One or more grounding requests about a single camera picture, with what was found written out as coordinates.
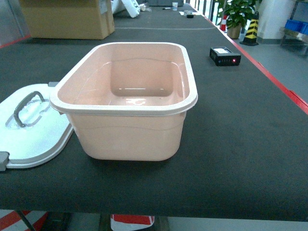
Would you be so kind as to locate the potted green plant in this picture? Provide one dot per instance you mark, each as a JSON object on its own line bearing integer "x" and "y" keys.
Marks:
{"x": 238, "y": 12}

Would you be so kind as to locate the white box lid grey handle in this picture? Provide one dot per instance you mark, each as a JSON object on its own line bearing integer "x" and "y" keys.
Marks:
{"x": 31, "y": 131}

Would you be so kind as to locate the red white traffic cone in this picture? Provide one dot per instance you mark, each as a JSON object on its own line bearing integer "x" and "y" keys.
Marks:
{"x": 223, "y": 23}

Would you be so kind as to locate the yellow black striped cone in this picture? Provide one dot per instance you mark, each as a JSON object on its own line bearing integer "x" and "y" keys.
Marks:
{"x": 250, "y": 38}

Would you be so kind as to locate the pink plastic storage box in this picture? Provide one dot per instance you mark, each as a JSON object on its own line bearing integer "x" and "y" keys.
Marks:
{"x": 128, "y": 100}

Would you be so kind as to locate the brown cardboard box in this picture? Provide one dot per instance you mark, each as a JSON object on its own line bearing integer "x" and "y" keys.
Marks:
{"x": 68, "y": 19}

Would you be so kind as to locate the small blue bin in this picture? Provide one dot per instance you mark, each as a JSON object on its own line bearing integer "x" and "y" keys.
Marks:
{"x": 297, "y": 26}

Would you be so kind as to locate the black electronic device box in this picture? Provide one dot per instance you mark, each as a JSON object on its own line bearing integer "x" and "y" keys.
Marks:
{"x": 222, "y": 56}

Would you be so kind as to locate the red white striped bollard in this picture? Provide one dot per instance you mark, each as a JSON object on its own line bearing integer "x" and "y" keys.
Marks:
{"x": 130, "y": 222}

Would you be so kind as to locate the dark grey table mat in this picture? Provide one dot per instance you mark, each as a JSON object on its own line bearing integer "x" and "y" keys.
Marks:
{"x": 243, "y": 152}

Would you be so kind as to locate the white paper cup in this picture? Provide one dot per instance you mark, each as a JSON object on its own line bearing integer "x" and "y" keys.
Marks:
{"x": 174, "y": 6}

